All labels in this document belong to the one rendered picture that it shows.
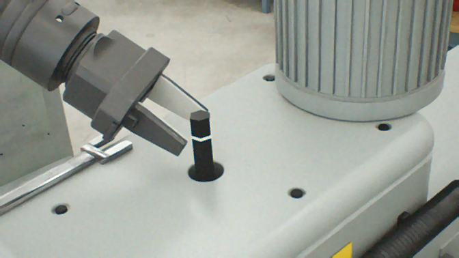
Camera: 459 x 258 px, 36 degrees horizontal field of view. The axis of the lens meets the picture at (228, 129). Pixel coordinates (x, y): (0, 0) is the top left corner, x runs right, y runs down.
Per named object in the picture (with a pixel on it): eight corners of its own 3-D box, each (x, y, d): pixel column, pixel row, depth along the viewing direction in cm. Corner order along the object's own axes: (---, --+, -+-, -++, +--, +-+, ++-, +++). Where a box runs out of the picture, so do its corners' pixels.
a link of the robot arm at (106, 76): (147, 101, 78) (55, 40, 77) (184, 37, 72) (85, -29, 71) (95, 166, 68) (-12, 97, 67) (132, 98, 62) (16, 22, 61)
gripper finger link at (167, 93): (209, 109, 71) (158, 75, 70) (195, 130, 73) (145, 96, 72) (214, 101, 72) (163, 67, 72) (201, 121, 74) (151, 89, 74)
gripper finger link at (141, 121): (177, 157, 69) (124, 121, 68) (192, 136, 67) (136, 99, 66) (171, 166, 67) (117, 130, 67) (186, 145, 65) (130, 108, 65)
